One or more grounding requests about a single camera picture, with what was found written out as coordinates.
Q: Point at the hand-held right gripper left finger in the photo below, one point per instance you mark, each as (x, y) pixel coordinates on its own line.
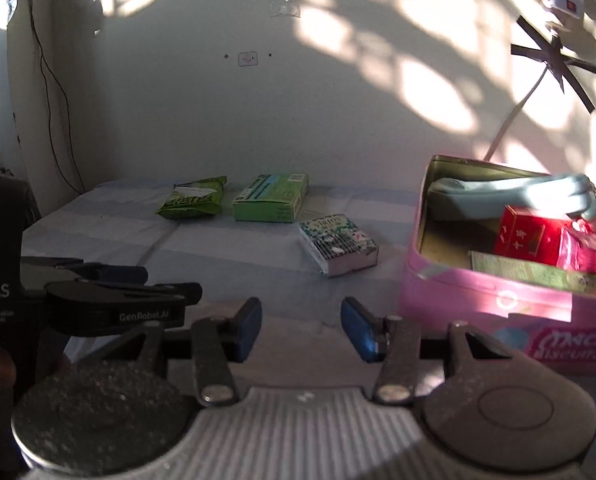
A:
(248, 327)

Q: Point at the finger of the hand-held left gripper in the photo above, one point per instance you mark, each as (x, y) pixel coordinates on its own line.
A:
(87, 271)
(127, 310)

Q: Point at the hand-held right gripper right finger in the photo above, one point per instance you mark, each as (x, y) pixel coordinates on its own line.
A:
(358, 330)

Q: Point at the floral patterned tissue pack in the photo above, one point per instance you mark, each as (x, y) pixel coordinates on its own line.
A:
(335, 240)

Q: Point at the pink biscuit tin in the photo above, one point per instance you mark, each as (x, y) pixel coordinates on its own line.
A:
(458, 300)

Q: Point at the green wet wipes packet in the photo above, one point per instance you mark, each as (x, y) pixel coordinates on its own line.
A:
(192, 200)

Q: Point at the green medicine box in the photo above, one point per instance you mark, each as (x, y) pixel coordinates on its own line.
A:
(270, 200)

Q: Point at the pale teal fabric pouch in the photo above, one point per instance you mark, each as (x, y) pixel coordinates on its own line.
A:
(478, 195)

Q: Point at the red cardboard box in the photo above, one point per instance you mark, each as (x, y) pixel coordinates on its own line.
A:
(525, 235)

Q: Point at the magenta zip pouch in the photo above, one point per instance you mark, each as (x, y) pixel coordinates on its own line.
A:
(593, 255)

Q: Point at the black tape cross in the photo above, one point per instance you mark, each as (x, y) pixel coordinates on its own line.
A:
(558, 60)

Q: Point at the pink outlined wall sticker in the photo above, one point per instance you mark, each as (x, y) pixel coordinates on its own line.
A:
(248, 59)

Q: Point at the clear wall sticker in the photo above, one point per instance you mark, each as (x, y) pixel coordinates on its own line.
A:
(285, 4)

